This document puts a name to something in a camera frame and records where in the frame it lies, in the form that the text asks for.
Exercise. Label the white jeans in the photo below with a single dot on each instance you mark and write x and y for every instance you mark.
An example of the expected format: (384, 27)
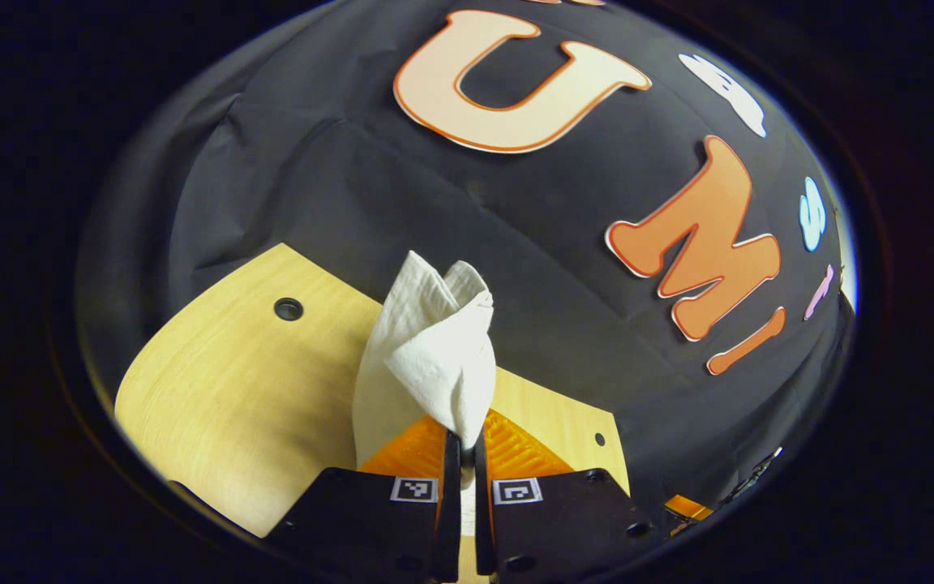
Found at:
(434, 357)

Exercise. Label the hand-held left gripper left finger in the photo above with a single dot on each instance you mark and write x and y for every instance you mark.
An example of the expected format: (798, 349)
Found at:
(449, 503)

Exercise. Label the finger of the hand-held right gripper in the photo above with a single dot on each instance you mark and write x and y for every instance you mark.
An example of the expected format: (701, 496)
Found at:
(686, 508)

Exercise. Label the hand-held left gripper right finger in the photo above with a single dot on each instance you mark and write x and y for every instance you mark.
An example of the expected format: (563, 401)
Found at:
(483, 519)

